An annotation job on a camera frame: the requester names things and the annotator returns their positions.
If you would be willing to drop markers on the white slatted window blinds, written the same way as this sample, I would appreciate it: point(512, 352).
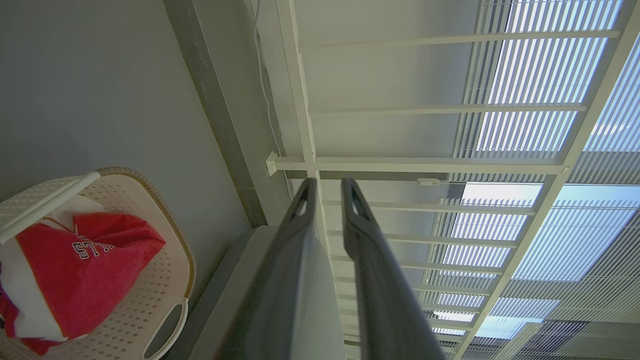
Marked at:
point(550, 75)

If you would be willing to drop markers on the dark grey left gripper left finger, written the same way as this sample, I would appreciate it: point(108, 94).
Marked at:
point(290, 260)

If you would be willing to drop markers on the red and white jersey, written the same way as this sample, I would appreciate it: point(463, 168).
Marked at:
point(90, 285)

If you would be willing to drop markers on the dark grey wall strip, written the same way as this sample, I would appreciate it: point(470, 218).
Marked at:
point(215, 110)

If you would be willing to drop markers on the small white window latch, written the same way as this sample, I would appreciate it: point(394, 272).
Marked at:
point(430, 182)

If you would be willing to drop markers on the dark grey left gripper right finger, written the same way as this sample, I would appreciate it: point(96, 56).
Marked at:
point(380, 300)

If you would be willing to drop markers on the cream perforated plastic laundry basket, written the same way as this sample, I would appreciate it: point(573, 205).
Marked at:
point(150, 285)

